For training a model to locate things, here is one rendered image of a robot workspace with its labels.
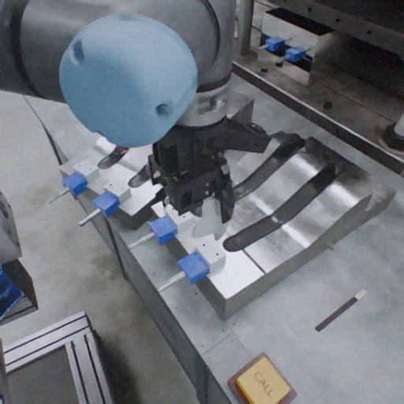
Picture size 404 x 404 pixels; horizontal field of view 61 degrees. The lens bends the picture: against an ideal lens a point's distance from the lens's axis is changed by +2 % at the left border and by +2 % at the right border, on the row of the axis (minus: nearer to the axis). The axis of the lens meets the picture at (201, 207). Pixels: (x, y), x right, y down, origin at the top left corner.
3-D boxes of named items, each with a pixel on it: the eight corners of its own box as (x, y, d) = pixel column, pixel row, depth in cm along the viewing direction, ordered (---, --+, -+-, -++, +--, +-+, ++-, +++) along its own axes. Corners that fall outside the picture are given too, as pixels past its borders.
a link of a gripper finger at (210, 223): (191, 253, 50) (179, 203, 45) (222, 235, 53) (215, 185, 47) (203, 264, 48) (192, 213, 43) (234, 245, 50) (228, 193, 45)
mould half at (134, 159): (135, 230, 78) (127, 198, 70) (64, 183, 89) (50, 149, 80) (250, 130, 104) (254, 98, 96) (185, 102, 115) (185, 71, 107)
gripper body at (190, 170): (151, 187, 47) (138, 110, 38) (201, 164, 50) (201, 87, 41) (181, 222, 43) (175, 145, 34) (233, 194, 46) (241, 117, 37)
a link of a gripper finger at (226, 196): (208, 215, 49) (199, 163, 44) (218, 210, 50) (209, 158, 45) (227, 230, 46) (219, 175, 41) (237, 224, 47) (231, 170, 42)
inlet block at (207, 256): (166, 308, 59) (163, 293, 55) (151, 286, 61) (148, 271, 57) (225, 270, 64) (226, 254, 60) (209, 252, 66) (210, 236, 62)
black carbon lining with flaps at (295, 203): (231, 263, 64) (234, 233, 57) (185, 211, 73) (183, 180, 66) (350, 189, 77) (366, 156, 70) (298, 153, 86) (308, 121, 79)
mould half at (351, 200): (223, 322, 63) (227, 286, 53) (155, 232, 78) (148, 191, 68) (387, 208, 83) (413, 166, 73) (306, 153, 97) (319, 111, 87)
